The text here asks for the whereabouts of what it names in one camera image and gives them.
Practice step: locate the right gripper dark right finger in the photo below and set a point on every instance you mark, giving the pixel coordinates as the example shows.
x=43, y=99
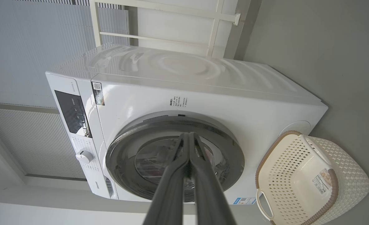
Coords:
x=211, y=200

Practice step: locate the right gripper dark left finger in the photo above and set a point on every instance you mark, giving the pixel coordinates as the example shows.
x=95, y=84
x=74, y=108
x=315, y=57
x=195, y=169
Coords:
x=169, y=193

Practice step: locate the washing machine glass door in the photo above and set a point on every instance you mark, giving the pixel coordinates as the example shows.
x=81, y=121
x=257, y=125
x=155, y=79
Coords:
x=122, y=156

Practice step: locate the white washing machine dial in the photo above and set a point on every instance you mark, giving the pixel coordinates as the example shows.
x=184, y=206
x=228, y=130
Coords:
x=84, y=156

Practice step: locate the white front-load washing machine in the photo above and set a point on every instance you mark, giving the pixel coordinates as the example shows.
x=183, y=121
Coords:
x=234, y=103

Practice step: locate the white barcode shipping label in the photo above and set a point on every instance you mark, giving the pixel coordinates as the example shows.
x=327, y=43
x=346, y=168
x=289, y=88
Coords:
x=322, y=181

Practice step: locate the black washing machine display panel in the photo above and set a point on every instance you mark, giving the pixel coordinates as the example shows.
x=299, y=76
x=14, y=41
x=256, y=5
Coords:
x=70, y=112

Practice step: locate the cream perforated laundry basket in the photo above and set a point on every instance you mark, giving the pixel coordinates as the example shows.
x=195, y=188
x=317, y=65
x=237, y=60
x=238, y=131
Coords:
x=343, y=156

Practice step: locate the blue energy label sticker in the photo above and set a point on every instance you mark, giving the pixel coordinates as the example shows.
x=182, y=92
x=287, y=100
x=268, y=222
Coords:
x=244, y=201

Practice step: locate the round white filter cover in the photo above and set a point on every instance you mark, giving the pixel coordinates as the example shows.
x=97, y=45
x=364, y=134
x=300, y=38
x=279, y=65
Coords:
x=293, y=128

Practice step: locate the black QR code sticker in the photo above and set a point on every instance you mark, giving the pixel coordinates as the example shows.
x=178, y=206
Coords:
x=98, y=93

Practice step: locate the white pleated window blind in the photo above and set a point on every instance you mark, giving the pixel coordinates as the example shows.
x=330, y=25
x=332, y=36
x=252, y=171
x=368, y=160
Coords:
x=31, y=140
x=31, y=47

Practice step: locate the white metal rack frame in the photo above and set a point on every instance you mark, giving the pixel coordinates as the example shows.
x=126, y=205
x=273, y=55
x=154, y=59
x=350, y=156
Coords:
x=215, y=28

